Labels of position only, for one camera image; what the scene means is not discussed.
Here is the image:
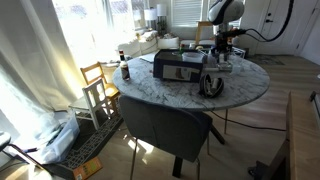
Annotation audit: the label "white table lamp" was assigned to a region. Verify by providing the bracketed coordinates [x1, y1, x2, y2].
[156, 3, 168, 34]
[143, 8, 158, 31]

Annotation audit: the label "orange cardboard box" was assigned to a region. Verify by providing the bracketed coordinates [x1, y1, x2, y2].
[72, 156, 104, 180]

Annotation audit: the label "dark sauce bottle red cap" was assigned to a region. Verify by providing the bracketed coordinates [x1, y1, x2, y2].
[118, 49, 131, 82]

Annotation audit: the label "white curtain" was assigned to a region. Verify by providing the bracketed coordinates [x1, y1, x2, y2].
[0, 0, 88, 161]

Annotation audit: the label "wooden workbench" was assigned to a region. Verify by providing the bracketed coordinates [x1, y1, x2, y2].
[248, 91, 320, 180]

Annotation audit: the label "gray stool dark legs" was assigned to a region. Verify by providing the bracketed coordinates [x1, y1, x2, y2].
[0, 131, 45, 171]

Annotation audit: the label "dark doormat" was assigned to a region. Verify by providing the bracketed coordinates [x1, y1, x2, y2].
[248, 54, 285, 67]

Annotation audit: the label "light wooden stool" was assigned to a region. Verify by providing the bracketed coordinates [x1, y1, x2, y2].
[194, 19, 218, 46]

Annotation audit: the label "black robot cable hose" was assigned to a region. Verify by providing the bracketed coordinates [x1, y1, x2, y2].
[244, 0, 296, 43]

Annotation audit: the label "white sofa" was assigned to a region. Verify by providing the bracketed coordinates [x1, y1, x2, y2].
[116, 29, 181, 60]

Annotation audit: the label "clear bottle blue cap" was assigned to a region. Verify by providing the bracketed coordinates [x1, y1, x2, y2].
[207, 48, 218, 68]

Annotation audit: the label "black table pedestal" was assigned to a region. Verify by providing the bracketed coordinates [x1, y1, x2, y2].
[171, 111, 227, 179]

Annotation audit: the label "black floor cable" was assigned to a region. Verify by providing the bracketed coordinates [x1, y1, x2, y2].
[209, 110, 287, 133]

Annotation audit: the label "transparent plastic box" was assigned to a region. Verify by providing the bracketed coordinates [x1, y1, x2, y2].
[203, 52, 246, 75]

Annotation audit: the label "white door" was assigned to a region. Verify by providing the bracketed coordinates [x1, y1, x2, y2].
[254, 0, 320, 56]

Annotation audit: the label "white wire basket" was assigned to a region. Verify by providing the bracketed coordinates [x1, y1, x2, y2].
[233, 46, 248, 60]

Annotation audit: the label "clear plastic storage bin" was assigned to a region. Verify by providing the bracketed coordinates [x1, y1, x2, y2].
[19, 111, 81, 166]

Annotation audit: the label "white window blinds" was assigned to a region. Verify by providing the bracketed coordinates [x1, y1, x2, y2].
[171, 0, 214, 28]

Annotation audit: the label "small white wooden chair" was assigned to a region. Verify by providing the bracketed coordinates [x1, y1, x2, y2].
[68, 78, 113, 131]

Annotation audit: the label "navy cardboard box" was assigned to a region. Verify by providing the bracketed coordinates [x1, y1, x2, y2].
[152, 48, 206, 83]

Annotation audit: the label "gray upholstered chair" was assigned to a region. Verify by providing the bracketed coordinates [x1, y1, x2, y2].
[118, 94, 214, 180]

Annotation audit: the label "dark patterned mat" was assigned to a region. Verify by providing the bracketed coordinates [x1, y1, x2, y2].
[43, 109, 125, 180]

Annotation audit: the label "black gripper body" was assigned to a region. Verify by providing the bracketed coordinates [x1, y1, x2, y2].
[214, 29, 235, 56]

